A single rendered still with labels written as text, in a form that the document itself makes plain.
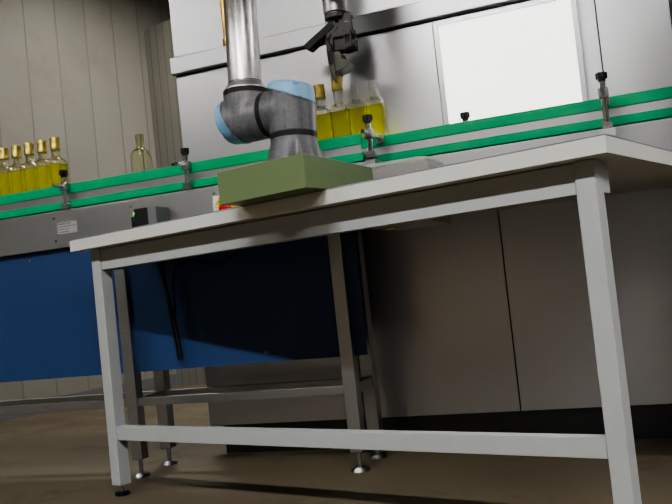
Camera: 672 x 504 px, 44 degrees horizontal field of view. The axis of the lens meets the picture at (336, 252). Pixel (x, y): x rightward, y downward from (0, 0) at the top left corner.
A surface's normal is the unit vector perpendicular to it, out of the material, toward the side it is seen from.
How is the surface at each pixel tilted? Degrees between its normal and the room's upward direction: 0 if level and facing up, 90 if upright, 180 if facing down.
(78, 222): 90
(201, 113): 90
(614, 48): 90
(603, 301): 90
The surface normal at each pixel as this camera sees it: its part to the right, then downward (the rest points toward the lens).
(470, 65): -0.35, 0.00
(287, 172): -0.60, 0.03
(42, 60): 0.79, -0.11
